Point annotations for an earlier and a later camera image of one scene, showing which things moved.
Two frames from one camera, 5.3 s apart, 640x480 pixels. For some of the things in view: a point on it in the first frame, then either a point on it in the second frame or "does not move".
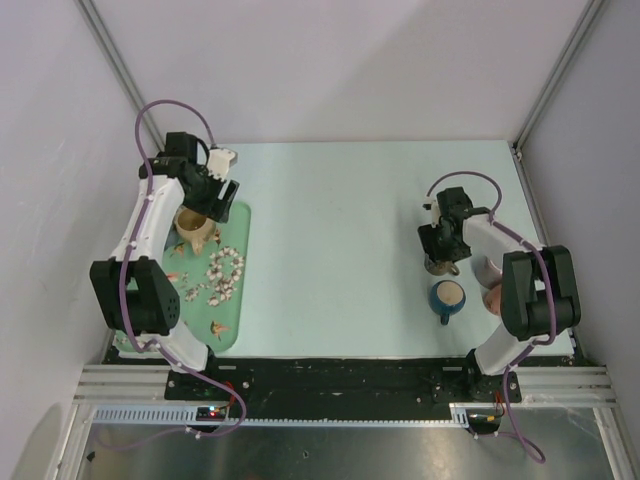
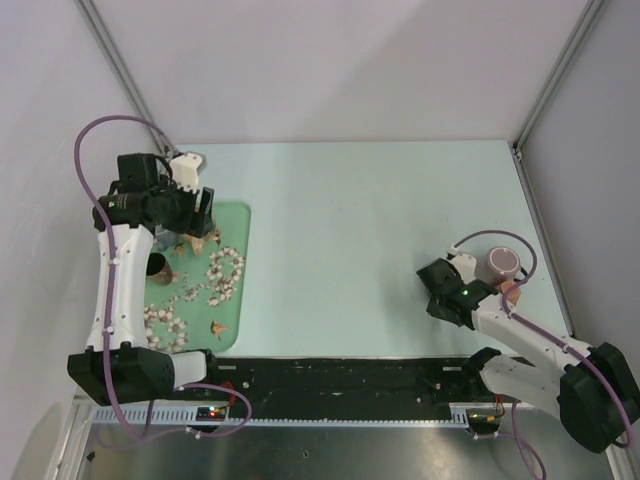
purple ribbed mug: x=487 y=272 does not move
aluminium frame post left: x=105 y=39 does not move
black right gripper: x=428 y=235 -> x=432 y=308
